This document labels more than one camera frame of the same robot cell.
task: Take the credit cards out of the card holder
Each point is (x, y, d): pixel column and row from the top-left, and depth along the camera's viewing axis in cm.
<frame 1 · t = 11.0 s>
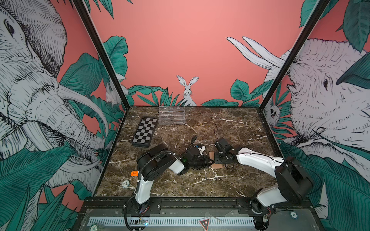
left hand: (216, 162, 85), fingers closed
right hand: (215, 157, 88), fingers open
black white checkered board: (144, 134, 101), point 4 cm above the table
clear acrylic organizer box: (171, 115, 112), point 4 cm above the table

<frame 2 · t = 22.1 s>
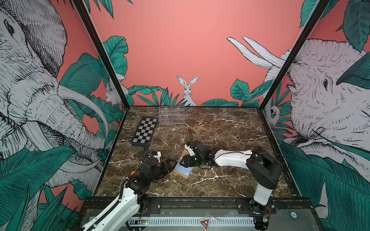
left hand: (175, 163, 80), fingers open
right hand: (180, 163, 83), fingers open
the named things where they were.

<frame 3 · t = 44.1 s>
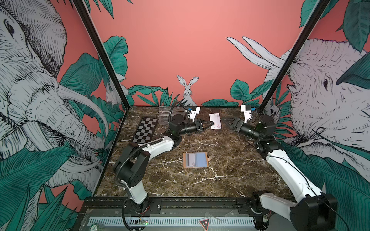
left hand: (214, 123, 71), fingers closed
right hand: (223, 120, 69), fingers open
the named things where they were.

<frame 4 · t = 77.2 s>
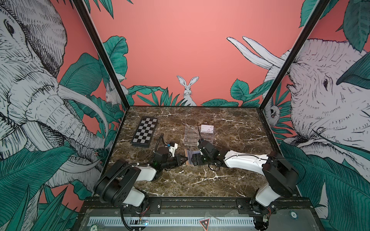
left hand: (189, 157, 84), fingers closed
right hand: (194, 158, 86), fingers open
white pink credit card: (207, 128, 98), point 10 cm above the table
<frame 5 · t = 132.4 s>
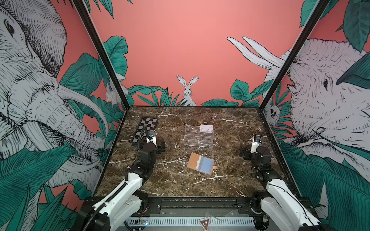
left hand: (154, 135, 81), fingers open
right hand: (249, 143, 84), fingers open
